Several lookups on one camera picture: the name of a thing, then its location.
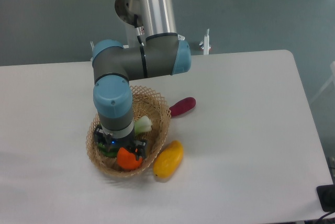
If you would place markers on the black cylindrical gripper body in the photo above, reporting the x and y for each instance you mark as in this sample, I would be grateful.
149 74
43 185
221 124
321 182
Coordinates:
110 144

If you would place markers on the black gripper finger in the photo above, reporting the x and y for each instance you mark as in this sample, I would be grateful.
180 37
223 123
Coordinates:
138 147
99 136

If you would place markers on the orange fruit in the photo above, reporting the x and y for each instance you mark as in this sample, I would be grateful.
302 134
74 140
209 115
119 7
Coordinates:
127 160

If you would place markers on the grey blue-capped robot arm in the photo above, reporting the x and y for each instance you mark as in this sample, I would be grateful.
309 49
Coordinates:
159 53

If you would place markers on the woven wicker basket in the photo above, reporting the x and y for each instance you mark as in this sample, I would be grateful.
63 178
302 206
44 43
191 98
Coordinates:
146 102

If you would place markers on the green bok choy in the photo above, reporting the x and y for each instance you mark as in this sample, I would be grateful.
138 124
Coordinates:
142 125

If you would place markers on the yellow mango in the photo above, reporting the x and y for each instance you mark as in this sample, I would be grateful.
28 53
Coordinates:
168 160

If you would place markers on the purple sweet potato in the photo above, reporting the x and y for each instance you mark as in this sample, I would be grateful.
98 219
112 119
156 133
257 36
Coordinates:
183 106

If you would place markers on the black device at edge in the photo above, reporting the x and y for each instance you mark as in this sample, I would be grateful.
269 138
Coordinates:
326 197

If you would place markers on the white levelling foot bracket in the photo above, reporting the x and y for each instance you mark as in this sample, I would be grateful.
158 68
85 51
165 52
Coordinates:
204 44

